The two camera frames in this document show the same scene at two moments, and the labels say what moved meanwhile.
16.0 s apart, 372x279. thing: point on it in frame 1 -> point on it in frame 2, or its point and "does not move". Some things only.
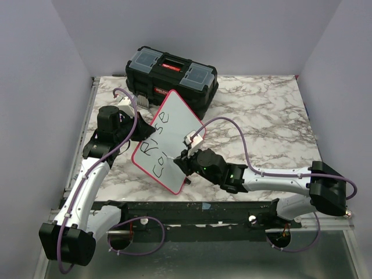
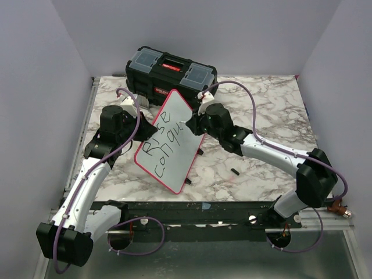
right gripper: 183,162 -> 192,124
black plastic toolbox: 153,73 does not move
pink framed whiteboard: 155,155 does not move
